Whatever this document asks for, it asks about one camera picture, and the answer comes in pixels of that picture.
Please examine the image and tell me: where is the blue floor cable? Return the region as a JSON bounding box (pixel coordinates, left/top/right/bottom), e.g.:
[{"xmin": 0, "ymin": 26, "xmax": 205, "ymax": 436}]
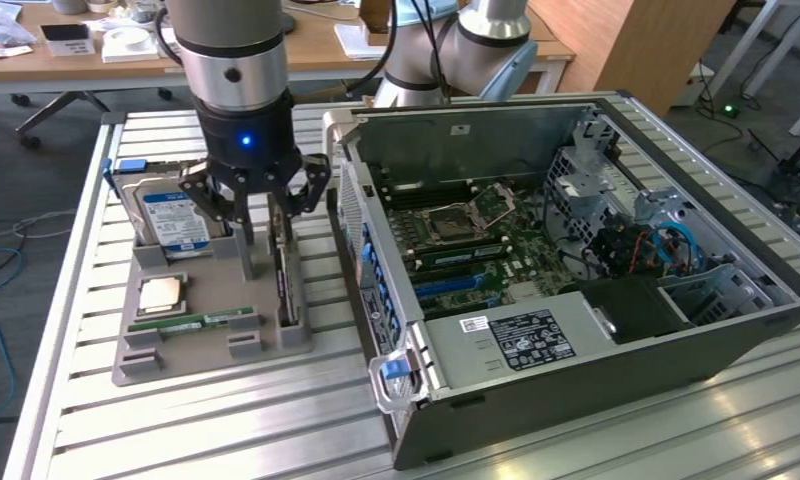
[{"xmin": 0, "ymin": 238, "xmax": 26, "ymax": 431}]

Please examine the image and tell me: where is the wooden office desk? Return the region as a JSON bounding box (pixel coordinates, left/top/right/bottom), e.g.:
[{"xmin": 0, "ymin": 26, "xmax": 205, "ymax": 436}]
[
  {"xmin": 209, "ymin": 0, "xmax": 578, "ymax": 109},
  {"xmin": 0, "ymin": 4, "xmax": 213, "ymax": 96}
]

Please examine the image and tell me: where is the grey plastic parts rack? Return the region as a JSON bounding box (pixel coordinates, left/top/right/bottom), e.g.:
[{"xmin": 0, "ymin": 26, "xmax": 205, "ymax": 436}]
[{"xmin": 110, "ymin": 187, "xmax": 318, "ymax": 387}]

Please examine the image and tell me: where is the white floor cable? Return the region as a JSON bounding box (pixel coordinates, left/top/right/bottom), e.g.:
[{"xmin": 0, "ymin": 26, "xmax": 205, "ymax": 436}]
[{"xmin": 0, "ymin": 209, "xmax": 78, "ymax": 240}]

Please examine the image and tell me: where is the wooden cabinet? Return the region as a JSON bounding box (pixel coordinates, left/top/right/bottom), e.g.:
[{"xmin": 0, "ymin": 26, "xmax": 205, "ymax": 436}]
[{"xmin": 536, "ymin": 0, "xmax": 738, "ymax": 115}]

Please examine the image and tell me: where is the black wire bundle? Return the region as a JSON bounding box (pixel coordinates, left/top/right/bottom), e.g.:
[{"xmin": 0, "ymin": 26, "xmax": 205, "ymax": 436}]
[{"xmin": 585, "ymin": 224, "xmax": 661, "ymax": 279}]

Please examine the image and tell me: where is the green motherboard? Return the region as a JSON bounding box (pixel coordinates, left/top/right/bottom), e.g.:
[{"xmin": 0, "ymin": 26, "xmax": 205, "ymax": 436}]
[{"xmin": 369, "ymin": 169, "xmax": 574, "ymax": 321}]

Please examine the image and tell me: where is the green RAM stick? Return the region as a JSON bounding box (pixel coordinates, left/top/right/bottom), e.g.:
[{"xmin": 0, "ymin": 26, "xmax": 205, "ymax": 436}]
[
  {"xmin": 126, "ymin": 307, "xmax": 254, "ymax": 335},
  {"xmin": 409, "ymin": 242, "xmax": 512, "ymax": 269}
]

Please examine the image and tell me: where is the stack of white papers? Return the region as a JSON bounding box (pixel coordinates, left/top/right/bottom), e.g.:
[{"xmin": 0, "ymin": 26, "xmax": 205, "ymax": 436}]
[{"xmin": 333, "ymin": 22, "xmax": 392, "ymax": 61}]

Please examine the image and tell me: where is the red wire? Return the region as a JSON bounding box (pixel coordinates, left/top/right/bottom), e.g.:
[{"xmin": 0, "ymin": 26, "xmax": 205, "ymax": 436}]
[{"xmin": 628, "ymin": 234, "xmax": 649, "ymax": 274}]

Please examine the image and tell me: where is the white box with black top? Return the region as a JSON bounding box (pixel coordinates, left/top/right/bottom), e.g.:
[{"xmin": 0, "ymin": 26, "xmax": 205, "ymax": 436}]
[{"xmin": 38, "ymin": 23, "xmax": 97, "ymax": 57}]

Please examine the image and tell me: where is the hard disk in blue carrier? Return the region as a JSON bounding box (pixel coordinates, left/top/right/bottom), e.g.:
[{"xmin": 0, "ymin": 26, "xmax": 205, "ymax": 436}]
[{"xmin": 102, "ymin": 157, "xmax": 231, "ymax": 261}]

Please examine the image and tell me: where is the copper-topped CPU chip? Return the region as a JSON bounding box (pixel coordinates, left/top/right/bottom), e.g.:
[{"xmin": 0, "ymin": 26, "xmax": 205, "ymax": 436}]
[{"xmin": 135, "ymin": 275, "xmax": 187, "ymax": 317}]

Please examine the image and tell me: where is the blue expansion slot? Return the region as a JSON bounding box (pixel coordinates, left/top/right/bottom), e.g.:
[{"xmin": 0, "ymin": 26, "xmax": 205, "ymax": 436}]
[{"xmin": 412, "ymin": 272, "xmax": 488, "ymax": 304}]

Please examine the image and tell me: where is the black tripod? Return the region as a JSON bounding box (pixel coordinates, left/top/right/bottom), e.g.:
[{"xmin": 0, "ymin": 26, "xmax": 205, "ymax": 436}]
[{"xmin": 745, "ymin": 127, "xmax": 800, "ymax": 211}]

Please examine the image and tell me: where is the silver perforated drive cage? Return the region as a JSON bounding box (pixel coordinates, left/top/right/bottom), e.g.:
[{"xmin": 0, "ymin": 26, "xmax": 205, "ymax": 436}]
[{"xmin": 542, "ymin": 112, "xmax": 645, "ymax": 241}]

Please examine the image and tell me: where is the black chair base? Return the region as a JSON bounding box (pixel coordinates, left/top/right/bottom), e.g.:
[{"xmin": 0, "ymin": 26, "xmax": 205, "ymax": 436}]
[{"xmin": 13, "ymin": 90, "xmax": 111, "ymax": 150}]

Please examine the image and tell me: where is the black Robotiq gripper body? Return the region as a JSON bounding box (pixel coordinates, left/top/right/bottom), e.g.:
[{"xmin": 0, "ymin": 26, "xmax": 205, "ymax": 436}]
[{"xmin": 194, "ymin": 92, "xmax": 302, "ymax": 195}]

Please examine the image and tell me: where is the silver disk bay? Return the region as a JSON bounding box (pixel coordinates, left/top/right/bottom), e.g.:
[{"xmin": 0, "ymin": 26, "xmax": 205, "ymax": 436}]
[{"xmin": 657, "ymin": 263, "xmax": 775, "ymax": 326}]

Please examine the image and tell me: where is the metal socket cover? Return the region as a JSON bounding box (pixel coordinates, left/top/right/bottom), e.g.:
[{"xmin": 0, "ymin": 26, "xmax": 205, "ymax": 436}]
[{"xmin": 469, "ymin": 182, "xmax": 516, "ymax": 229}]

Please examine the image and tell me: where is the clear plastic bag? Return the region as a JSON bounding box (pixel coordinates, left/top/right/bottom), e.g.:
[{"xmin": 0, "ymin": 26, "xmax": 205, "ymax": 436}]
[{"xmin": 0, "ymin": 1, "xmax": 39, "ymax": 47}]

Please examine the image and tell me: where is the black open PC case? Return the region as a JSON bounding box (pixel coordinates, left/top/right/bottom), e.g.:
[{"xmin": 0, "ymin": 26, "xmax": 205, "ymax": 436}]
[{"xmin": 322, "ymin": 97, "xmax": 800, "ymax": 471}]

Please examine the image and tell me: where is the silver power supply unit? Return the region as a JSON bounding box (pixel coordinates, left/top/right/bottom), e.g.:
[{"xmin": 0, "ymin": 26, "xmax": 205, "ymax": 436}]
[{"xmin": 422, "ymin": 292, "xmax": 618, "ymax": 391}]

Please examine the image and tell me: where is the brown cardboard box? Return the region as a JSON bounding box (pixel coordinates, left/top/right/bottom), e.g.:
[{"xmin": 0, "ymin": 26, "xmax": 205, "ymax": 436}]
[{"xmin": 361, "ymin": 0, "xmax": 398, "ymax": 35}]

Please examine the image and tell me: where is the blue data wire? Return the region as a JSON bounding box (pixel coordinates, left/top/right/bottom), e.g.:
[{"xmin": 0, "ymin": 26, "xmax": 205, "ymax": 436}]
[{"xmin": 649, "ymin": 219, "xmax": 705, "ymax": 279}]

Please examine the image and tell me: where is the green graphics card black fan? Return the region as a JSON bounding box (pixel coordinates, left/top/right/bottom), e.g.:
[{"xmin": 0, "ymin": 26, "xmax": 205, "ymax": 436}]
[{"xmin": 265, "ymin": 189, "xmax": 305, "ymax": 327}]

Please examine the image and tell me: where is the CPU socket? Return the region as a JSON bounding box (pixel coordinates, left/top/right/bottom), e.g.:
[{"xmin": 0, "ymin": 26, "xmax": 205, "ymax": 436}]
[{"xmin": 425, "ymin": 199, "xmax": 492, "ymax": 246}]

